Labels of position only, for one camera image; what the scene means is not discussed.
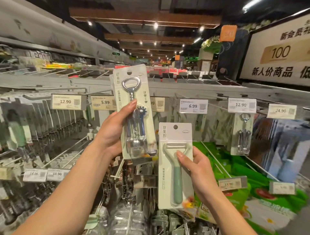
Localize rows of hanging utensil packets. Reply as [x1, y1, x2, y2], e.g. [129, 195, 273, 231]
[0, 97, 93, 228]

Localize blue card packets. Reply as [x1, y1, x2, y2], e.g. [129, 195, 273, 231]
[252, 114, 310, 185]

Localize person's right hand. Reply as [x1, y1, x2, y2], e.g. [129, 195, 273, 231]
[176, 145, 221, 204]

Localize orange aisle number sign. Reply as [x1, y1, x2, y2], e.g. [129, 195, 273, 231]
[219, 25, 238, 43]

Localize black chalkboard pillar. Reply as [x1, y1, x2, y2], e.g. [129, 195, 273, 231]
[215, 41, 250, 80]

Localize green foliage ceiling decor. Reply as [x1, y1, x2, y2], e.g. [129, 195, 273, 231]
[201, 36, 221, 54]

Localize group of green packets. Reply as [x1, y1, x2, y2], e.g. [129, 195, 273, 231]
[194, 140, 310, 235]

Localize kitchen tools display rack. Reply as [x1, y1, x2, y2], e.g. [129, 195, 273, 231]
[0, 68, 310, 235]

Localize white promo sign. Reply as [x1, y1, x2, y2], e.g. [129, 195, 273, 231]
[240, 15, 310, 88]

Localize person's left hand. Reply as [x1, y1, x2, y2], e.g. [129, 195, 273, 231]
[92, 99, 139, 160]

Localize green handled peeler packet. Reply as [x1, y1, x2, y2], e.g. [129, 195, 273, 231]
[158, 122, 195, 211]

